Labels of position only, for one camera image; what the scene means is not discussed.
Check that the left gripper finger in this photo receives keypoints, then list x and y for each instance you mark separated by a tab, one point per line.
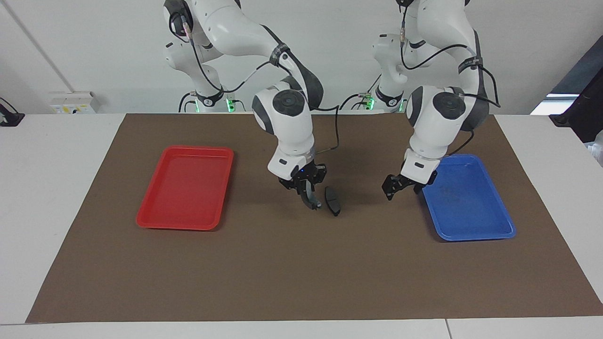
390	187
418	189

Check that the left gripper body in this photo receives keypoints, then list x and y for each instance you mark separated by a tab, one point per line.
407	180

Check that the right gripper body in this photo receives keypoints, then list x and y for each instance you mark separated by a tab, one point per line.
306	172

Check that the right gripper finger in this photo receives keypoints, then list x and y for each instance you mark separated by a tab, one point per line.
319	178
297	187

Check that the dark grey brake pad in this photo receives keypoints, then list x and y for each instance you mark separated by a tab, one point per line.
332	201
310	198

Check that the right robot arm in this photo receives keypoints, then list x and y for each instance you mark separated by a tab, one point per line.
288	136

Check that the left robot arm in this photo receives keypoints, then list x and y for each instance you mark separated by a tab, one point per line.
433	132

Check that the blue plastic tray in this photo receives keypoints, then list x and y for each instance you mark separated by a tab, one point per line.
471	207

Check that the red plastic tray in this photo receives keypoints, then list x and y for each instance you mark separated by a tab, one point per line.
184	188

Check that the black stand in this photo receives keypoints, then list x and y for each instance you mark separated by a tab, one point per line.
10	117
582	113

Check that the white wall socket box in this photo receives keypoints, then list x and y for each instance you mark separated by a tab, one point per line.
73	102

